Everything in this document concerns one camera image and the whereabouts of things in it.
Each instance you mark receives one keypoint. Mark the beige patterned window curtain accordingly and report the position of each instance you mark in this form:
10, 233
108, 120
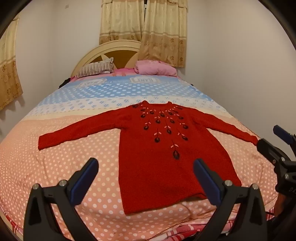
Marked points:
143, 27

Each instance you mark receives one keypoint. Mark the person's dark clothing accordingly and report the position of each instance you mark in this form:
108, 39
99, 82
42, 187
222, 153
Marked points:
284, 229

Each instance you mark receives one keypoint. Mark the red embroidered knit sweater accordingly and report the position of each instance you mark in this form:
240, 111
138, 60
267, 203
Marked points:
150, 166

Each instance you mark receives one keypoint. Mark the beige patterned side curtain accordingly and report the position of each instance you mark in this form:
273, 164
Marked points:
8, 67

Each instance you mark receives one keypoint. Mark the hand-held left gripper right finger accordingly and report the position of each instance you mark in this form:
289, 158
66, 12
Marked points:
205, 180

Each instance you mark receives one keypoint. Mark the polka dot bed sheet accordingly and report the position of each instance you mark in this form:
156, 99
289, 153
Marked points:
69, 139

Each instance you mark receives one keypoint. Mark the pink pillow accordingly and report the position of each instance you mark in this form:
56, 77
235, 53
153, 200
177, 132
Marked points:
153, 68

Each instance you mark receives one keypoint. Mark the striped pillow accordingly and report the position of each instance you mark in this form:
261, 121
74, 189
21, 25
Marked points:
94, 69

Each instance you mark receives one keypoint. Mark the cream wooden headboard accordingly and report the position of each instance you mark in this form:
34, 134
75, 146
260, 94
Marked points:
120, 52

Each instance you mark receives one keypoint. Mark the black cloth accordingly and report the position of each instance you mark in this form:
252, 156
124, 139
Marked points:
64, 83

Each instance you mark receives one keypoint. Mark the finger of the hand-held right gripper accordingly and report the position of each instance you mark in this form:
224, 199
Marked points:
270, 149
284, 134

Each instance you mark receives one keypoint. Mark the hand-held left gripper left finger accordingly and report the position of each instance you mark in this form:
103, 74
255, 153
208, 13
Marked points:
83, 183

